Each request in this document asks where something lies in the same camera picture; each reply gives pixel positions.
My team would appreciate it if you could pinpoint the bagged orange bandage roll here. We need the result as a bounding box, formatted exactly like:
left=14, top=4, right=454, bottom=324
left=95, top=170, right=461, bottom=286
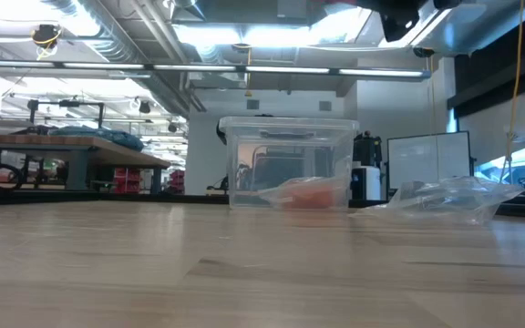
left=257, top=175, right=350, bottom=210

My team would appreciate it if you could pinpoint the clear plastic storage box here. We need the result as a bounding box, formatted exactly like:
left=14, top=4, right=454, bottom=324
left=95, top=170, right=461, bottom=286
left=218, top=116, right=360, bottom=211

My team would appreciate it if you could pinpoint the yellow cable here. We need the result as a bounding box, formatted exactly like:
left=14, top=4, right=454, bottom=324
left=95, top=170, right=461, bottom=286
left=499, top=0, right=525, bottom=181

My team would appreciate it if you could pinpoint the black background gantry frame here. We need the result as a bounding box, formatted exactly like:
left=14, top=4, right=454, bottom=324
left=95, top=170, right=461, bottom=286
left=27, top=98, right=107, bottom=128

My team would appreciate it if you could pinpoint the red storage bin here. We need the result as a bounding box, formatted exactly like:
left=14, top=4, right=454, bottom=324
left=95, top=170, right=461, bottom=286
left=110, top=167, right=144, bottom=193
left=169, top=169, right=186, bottom=195

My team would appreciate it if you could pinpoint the black-topped white canister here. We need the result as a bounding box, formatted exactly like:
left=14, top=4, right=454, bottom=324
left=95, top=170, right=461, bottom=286
left=351, top=130, right=385, bottom=201

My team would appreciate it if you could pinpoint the black ceiling cable reel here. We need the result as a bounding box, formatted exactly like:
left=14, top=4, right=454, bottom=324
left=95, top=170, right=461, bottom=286
left=31, top=24, right=63, bottom=50

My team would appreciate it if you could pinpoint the clear plastic zip bag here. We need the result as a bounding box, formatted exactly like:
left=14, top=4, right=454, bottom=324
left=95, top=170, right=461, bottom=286
left=348, top=176, right=525, bottom=227

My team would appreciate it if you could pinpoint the teal cloth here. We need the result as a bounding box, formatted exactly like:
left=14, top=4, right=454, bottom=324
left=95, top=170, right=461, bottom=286
left=48, top=126, right=146, bottom=152

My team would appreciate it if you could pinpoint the large smooth silver duct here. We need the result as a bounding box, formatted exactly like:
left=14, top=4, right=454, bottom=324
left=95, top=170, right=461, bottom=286
left=401, top=0, right=525, bottom=58

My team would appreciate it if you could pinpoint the white board with black frame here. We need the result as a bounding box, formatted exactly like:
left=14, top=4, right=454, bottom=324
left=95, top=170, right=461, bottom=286
left=386, top=130, right=472, bottom=190

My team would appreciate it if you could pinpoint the wooden background workbench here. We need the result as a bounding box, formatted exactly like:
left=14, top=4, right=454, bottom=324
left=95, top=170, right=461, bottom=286
left=0, top=133, right=172, bottom=192

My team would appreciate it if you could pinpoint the long ceiling light bar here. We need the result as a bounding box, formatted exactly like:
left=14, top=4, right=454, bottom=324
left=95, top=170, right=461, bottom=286
left=0, top=57, right=431, bottom=82

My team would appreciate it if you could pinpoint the ribbed silver ventilation duct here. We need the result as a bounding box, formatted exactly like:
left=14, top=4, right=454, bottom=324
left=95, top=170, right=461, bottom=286
left=38, top=0, right=209, bottom=115

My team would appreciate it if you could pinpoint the black hose loop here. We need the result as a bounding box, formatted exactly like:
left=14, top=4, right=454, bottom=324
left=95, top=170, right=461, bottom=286
left=0, top=161, right=26, bottom=191

